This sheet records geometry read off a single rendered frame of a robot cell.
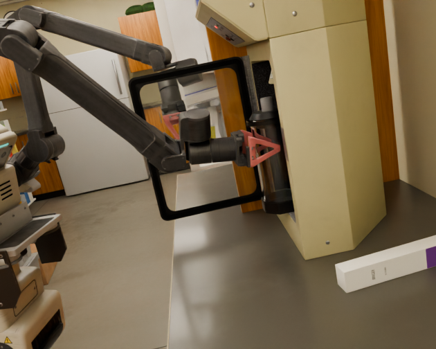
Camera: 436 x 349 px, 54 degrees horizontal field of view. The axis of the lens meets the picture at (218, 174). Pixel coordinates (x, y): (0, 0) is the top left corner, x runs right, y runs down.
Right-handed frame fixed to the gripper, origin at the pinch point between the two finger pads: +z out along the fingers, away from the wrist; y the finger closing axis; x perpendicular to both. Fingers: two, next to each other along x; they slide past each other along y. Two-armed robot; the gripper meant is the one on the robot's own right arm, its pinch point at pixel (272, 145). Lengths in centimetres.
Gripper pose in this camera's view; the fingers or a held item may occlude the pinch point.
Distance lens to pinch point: 102.8
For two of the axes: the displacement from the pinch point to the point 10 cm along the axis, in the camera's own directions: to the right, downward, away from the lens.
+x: 0.8, 9.7, 2.4
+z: 9.9, -1.0, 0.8
